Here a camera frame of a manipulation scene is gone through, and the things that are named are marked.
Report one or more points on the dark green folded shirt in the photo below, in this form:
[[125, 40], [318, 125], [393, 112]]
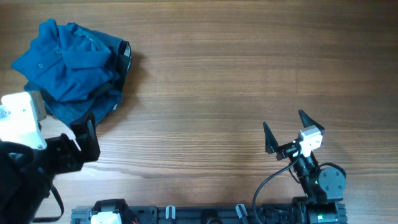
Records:
[[122, 66]]

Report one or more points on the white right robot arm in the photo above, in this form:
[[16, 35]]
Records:
[[323, 184]]

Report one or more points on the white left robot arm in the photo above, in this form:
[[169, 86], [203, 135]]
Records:
[[27, 174]]

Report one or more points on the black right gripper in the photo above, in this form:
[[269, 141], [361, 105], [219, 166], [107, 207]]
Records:
[[272, 145]]

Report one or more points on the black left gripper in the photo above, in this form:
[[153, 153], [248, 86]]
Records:
[[89, 139]]

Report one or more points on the navy blue folded shirt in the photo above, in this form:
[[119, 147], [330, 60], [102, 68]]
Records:
[[69, 111]]

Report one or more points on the blue polo shirt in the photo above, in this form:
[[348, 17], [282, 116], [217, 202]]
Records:
[[69, 61]]

